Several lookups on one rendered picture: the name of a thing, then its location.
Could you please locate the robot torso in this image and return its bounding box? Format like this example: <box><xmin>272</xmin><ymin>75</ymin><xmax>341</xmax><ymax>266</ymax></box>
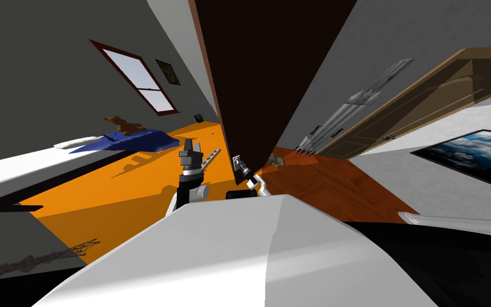
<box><xmin>31</xmin><ymin>189</ymin><xmax>439</xmax><ymax>307</ymax></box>

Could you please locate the grey rocket model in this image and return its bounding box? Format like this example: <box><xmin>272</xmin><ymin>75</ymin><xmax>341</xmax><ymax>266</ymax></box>
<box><xmin>294</xmin><ymin>58</ymin><xmax>415</xmax><ymax>157</ymax></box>

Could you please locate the bed with blue blanket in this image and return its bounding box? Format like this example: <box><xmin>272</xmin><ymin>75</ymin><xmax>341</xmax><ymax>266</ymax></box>
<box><xmin>53</xmin><ymin>115</ymin><xmax>181</xmax><ymax>155</ymax></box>

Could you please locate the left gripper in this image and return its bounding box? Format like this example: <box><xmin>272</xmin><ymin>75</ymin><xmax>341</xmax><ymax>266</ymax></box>
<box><xmin>178</xmin><ymin>138</ymin><xmax>204</xmax><ymax>172</ymax></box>

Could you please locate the green picture on wall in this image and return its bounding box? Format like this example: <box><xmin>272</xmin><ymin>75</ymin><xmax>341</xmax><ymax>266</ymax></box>
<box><xmin>155</xmin><ymin>58</ymin><xmax>182</xmax><ymax>86</ymax></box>

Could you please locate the grey door handle bar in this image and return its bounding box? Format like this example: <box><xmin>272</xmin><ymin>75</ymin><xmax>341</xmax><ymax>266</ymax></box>
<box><xmin>201</xmin><ymin>148</ymin><xmax>222</xmax><ymax>172</ymax></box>

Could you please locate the light brown wooden door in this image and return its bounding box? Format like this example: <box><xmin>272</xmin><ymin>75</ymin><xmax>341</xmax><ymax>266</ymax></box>
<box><xmin>315</xmin><ymin>46</ymin><xmax>491</xmax><ymax>160</ymax></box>

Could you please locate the red framed window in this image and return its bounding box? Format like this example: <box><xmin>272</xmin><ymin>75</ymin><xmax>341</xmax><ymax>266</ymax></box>
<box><xmin>89</xmin><ymin>39</ymin><xmax>181</xmax><ymax>117</ymax></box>

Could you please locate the black framed sky picture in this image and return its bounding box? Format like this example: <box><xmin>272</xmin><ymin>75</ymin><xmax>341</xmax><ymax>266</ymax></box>
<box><xmin>411</xmin><ymin>128</ymin><xmax>491</xmax><ymax>195</ymax></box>

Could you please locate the dark brown door leaf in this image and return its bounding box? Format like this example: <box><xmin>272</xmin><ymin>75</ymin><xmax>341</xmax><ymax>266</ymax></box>
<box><xmin>188</xmin><ymin>0</ymin><xmax>358</xmax><ymax>186</ymax></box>

